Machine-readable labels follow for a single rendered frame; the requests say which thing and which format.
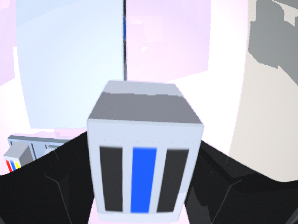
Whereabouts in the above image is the white box with blue and black stripes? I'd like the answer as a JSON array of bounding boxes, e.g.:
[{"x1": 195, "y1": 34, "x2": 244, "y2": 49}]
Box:
[{"x1": 86, "y1": 80, "x2": 205, "y2": 222}]

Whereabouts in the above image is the white wall panel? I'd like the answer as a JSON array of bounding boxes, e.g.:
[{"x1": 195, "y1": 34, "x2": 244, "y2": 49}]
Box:
[{"x1": 229, "y1": 0, "x2": 298, "y2": 183}]

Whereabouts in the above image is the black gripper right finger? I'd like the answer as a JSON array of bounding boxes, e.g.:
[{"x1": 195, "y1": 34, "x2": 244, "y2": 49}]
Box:
[{"x1": 184, "y1": 140, "x2": 298, "y2": 224}]

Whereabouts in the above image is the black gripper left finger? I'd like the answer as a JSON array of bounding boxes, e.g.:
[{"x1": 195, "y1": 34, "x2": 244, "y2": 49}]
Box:
[{"x1": 0, "y1": 131, "x2": 94, "y2": 224}]

